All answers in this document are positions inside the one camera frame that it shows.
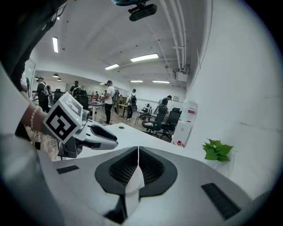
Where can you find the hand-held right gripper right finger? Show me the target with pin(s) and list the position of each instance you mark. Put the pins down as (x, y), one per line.
(188, 203)

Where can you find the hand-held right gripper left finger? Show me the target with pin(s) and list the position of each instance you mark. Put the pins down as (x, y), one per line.
(84, 189)

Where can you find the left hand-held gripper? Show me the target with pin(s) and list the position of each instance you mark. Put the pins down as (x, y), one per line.
(59, 122)

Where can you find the black office chair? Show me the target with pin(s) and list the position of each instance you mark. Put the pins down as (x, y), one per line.
(158, 121)
(172, 122)

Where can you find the green leafy plant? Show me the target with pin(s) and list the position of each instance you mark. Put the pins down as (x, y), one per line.
(216, 150)

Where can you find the ceiling light panel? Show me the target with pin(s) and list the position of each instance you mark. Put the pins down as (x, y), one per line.
(160, 81)
(144, 57)
(55, 44)
(112, 66)
(136, 81)

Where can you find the white cabinet red label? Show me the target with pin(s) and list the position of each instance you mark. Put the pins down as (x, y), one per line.
(185, 123)

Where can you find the white ceiling box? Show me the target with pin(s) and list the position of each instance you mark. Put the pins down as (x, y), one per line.
(182, 76)

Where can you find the white ceiling pipes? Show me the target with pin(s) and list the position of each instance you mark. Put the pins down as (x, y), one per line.
(179, 33)

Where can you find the person's black buttoned clothing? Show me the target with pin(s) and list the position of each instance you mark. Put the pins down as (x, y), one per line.
(26, 33)

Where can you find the black head camera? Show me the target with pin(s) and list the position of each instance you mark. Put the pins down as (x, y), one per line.
(142, 12)

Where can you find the teal head mount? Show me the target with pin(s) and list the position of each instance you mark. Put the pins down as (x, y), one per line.
(126, 2)

